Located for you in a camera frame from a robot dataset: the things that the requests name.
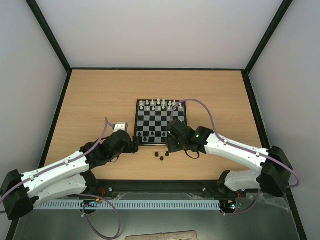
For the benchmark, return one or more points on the black aluminium mounting rail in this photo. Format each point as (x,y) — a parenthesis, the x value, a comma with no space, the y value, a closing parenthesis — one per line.
(202,188)

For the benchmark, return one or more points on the right controller circuit board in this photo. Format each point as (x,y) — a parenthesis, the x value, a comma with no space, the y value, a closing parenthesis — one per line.
(231,204)

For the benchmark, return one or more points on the left controller circuit board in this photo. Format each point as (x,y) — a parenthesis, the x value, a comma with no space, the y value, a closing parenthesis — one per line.
(91,203)

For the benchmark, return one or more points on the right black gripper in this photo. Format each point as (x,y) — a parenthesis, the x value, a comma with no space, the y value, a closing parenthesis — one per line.
(171,144)

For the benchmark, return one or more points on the light blue slotted cable duct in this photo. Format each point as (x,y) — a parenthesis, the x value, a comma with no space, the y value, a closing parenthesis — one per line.
(64,204)

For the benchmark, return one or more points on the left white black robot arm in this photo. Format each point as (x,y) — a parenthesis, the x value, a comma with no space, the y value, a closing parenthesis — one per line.
(21,192)

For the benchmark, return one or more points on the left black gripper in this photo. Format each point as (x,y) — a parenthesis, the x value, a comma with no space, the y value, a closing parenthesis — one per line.
(135,148)

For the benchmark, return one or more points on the black cage frame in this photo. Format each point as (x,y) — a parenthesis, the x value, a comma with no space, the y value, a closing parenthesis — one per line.
(34,7)

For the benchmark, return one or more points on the black white chess board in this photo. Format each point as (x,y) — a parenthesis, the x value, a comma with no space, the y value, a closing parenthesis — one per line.
(156,121)

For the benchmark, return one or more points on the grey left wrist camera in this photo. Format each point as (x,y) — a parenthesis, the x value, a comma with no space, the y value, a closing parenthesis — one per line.
(120,126)

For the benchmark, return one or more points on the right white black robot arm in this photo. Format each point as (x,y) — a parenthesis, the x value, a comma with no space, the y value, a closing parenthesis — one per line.
(268,169)

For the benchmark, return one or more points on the controller circuit board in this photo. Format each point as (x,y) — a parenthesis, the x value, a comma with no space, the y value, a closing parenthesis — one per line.
(231,204)
(91,203)

